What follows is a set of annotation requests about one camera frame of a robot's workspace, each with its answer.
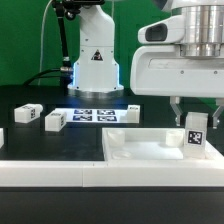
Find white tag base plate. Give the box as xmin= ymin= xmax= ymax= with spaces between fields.
xmin=53 ymin=108 xmax=127 ymax=123

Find white obstacle fence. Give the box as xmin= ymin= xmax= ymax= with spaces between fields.
xmin=0 ymin=159 xmax=224 ymax=187

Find black cable bundle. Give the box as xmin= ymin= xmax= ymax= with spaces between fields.
xmin=22 ymin=67 xmax=74 ymax=87

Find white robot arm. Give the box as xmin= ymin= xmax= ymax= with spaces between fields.
xmin=69 ymin=0 xmax=224 ymax=125

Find white square tabletop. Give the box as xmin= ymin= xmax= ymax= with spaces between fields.
xmin=102 ymin=128 xmax=224 ymax=161

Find white block left edge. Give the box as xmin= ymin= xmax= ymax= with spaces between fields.
xmin=0 ymin=128 xmax=4 ymax=149

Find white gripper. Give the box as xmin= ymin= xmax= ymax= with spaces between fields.
xmin=130 ymin=14 xmax=224 ymax=129

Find white cable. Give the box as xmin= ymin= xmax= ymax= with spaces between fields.
xmin=37 ymin=0 xmax=54 ymax=86

